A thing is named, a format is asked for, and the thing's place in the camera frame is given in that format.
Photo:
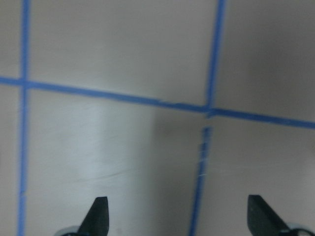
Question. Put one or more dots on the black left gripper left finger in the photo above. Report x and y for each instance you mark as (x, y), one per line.
(96, 222)

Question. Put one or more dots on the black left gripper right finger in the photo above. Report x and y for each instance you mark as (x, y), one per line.
(262, 220)

